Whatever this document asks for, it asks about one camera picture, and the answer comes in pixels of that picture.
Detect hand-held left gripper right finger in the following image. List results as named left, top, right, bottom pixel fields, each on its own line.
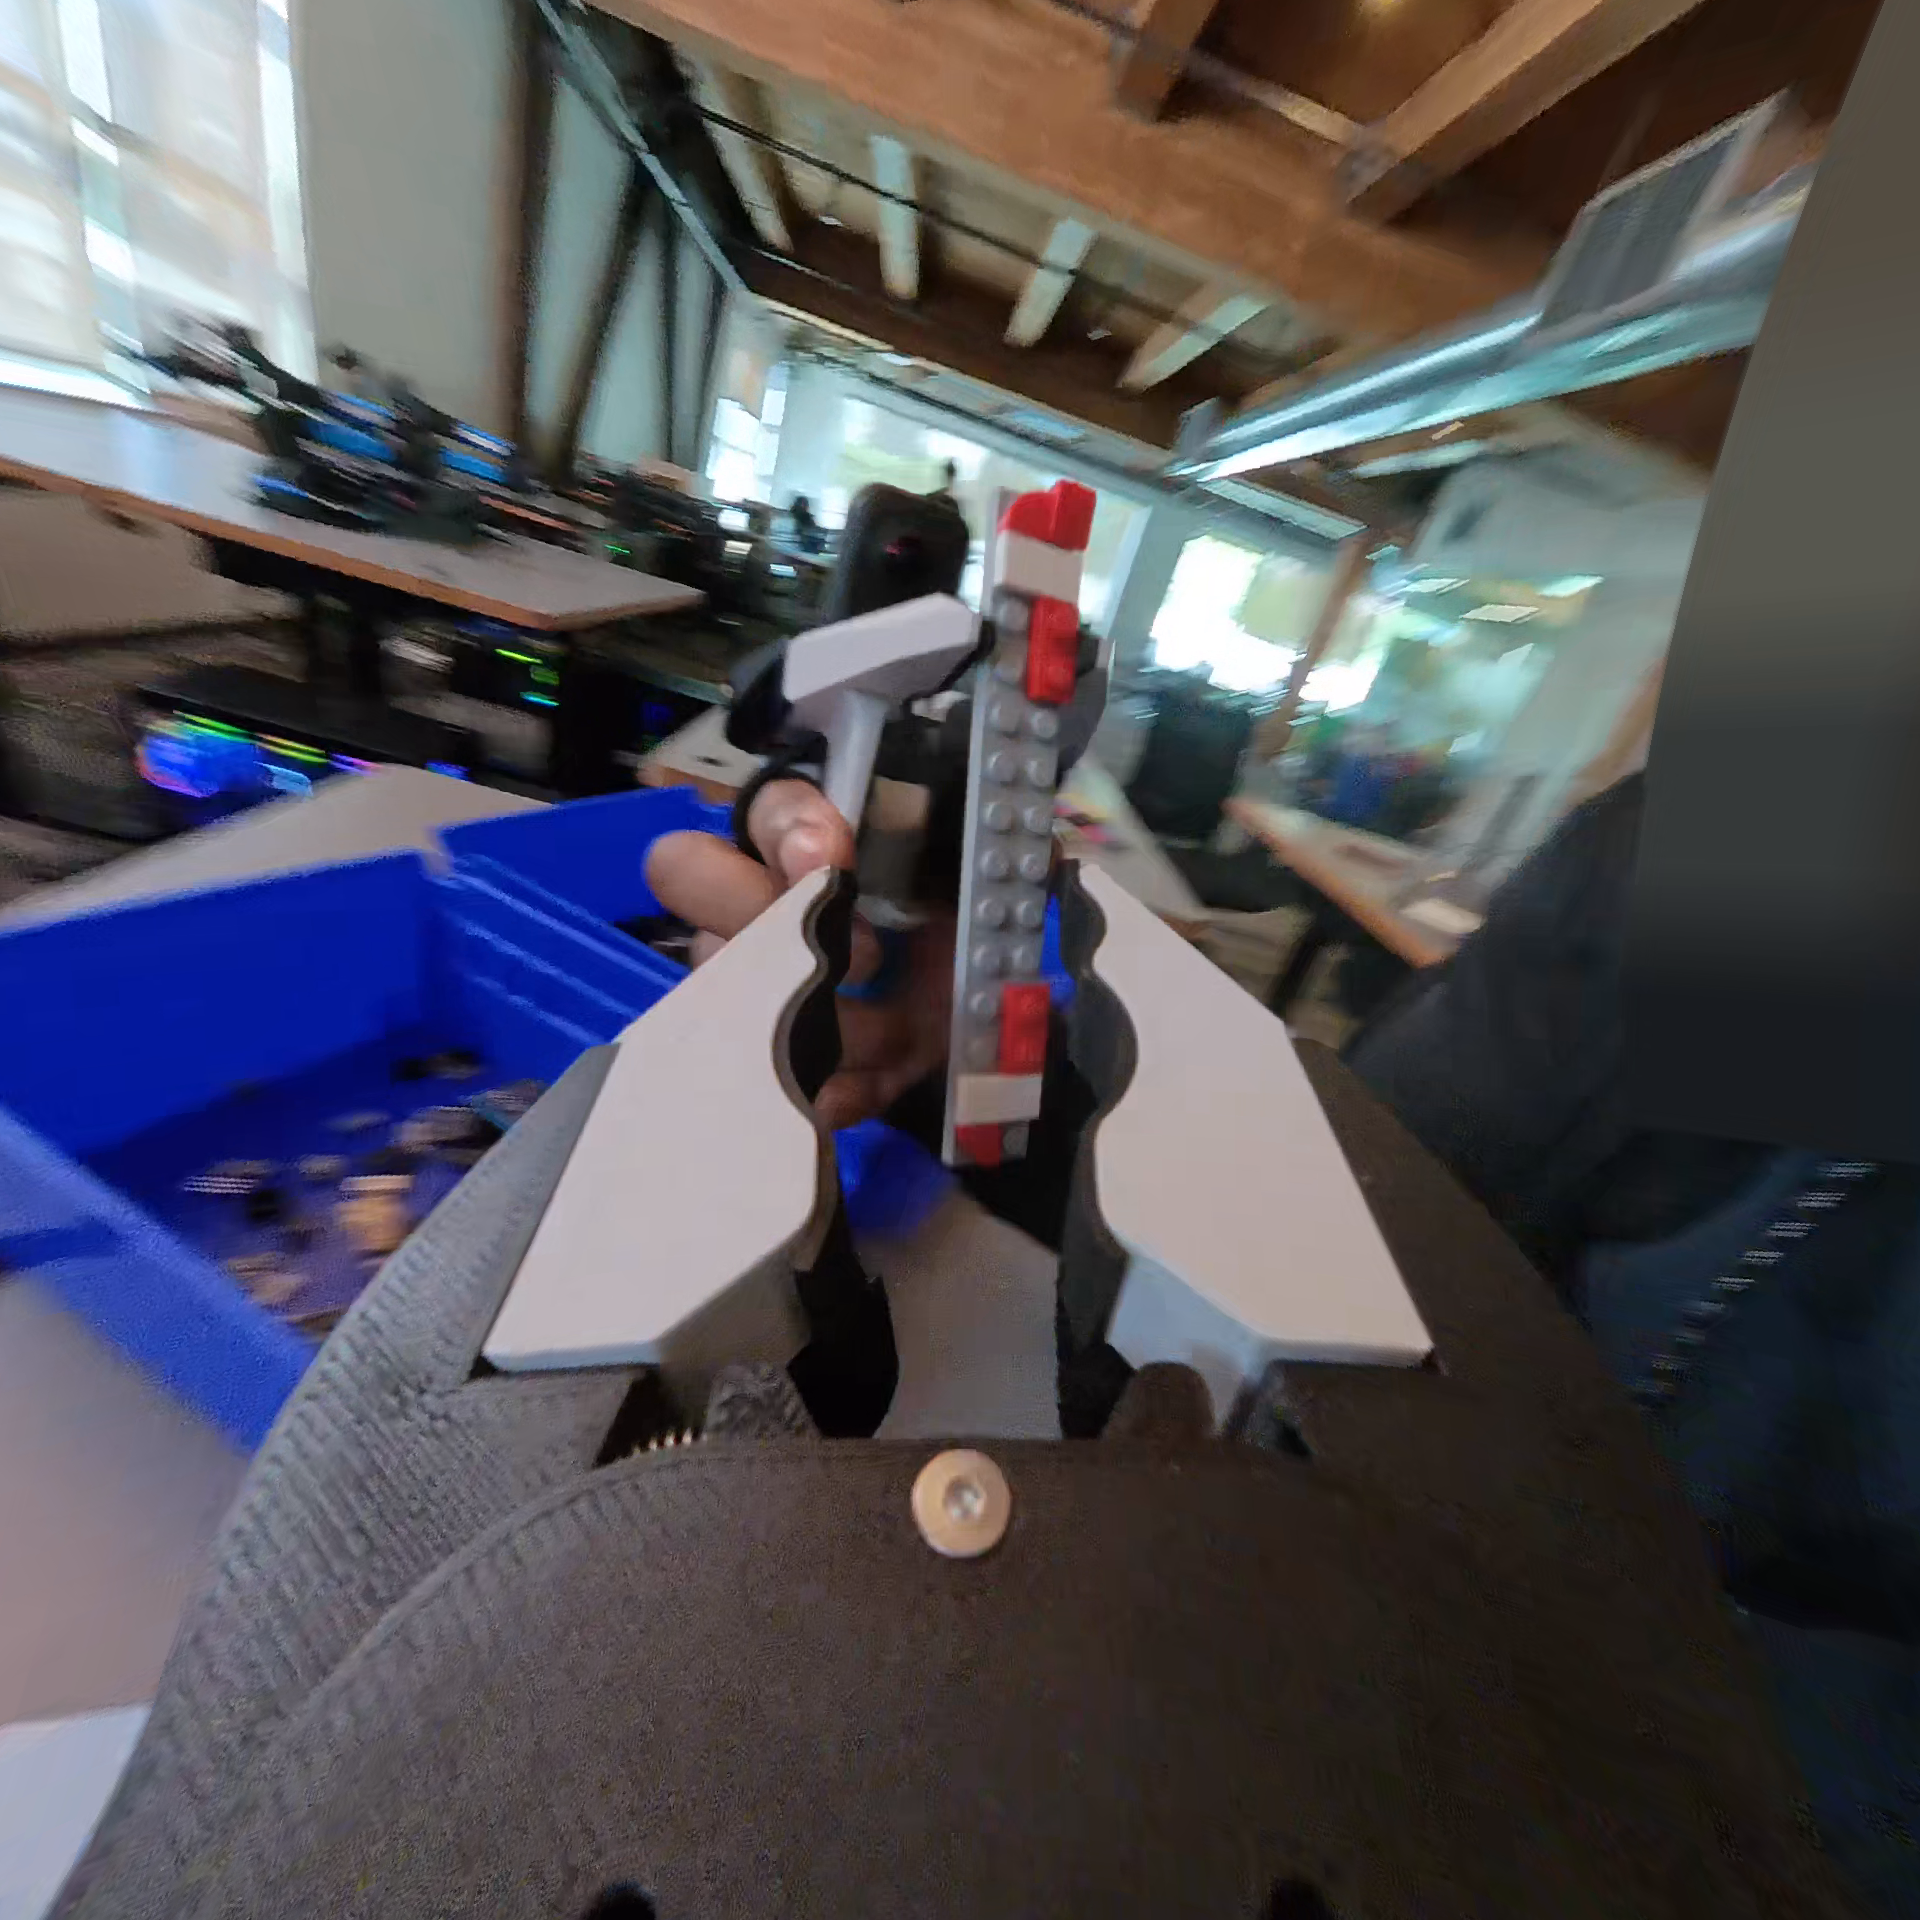
left=1054, top=861, right=1437, bottom=1440

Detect person's blue jeans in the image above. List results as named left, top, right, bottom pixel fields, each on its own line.
left=1558, top=1147, right=1920, bottom=1651

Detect black computer tower colourful lights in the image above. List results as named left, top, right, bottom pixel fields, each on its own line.
left=131, top=691, right=437, bottom=838

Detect grey red white brick assembly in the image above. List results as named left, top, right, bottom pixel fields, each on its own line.
left=941, top=479, right=1115, bottom=1168

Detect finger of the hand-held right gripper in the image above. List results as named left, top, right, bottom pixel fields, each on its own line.
left=1056, top=622, right=1125, bottom=789
left=779, top=591, right=986, bottom=872

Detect pile of toy bricks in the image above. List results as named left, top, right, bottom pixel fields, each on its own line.
left=171, top=1049, right=565, bottom=1337

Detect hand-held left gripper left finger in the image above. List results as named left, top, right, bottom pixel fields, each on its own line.
left=482, top=866, right=902, bottom=1440

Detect silver air duct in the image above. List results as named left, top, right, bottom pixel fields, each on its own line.
left=1170, top=88, right=1824, bottom=483

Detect blue plastic bin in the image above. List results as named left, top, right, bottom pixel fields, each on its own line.
left=0, top=784, right=735, bottom=1459

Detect wooden workbench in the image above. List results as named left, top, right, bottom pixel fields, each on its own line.
left=0, top=381, right=710, bottom=781

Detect wooden table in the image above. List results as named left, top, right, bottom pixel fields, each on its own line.
left=1222, top=790, right=1490, bottom=968

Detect person's right hand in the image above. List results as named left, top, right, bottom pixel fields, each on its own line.
left=645, top=786, right=963, bottom=1128

